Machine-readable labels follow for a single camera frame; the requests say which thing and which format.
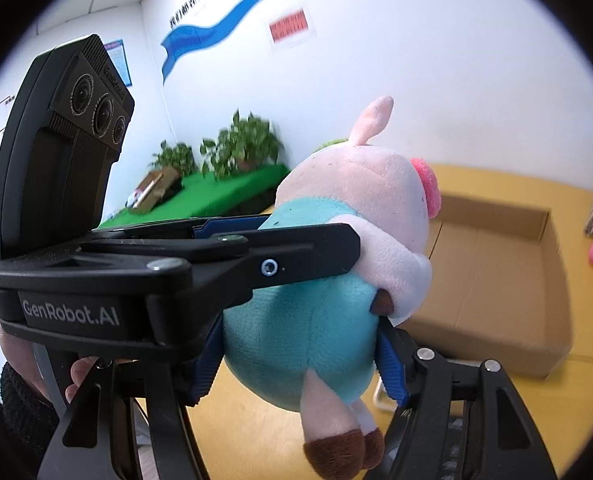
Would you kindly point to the red wall sign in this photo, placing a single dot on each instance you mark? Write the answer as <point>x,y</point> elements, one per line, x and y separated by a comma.
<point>292,27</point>

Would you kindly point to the person's left hand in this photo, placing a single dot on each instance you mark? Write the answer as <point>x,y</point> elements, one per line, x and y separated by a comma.
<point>84,372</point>

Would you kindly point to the pink and teal plush pig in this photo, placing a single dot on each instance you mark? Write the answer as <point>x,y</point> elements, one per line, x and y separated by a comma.
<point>326,300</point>

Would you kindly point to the brown cardboard box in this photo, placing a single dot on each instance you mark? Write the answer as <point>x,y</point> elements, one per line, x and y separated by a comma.
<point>481,270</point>

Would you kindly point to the person's left forearm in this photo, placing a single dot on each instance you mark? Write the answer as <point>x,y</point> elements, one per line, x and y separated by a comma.
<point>21,415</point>

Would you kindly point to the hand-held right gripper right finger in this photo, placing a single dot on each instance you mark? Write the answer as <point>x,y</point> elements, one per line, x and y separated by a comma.
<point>391,365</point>

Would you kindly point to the small potted green plant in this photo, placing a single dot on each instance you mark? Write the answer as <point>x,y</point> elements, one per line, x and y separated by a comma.
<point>176,157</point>

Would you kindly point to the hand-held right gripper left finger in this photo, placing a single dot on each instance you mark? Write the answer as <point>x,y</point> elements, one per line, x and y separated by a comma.
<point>204,370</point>

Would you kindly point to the small brown carton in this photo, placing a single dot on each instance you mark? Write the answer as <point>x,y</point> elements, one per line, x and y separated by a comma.
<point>151,190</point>

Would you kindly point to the blue wall poster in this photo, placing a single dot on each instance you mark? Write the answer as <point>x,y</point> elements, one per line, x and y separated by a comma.
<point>119,62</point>

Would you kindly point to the blue ribbon wall decal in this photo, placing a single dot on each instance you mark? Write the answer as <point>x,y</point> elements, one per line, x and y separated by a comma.
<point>236,10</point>

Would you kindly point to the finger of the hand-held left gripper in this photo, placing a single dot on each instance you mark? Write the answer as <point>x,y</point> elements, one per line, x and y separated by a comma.
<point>296,255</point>
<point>226,224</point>

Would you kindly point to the large potted green plant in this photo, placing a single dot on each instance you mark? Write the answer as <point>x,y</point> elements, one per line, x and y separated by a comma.
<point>244,142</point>

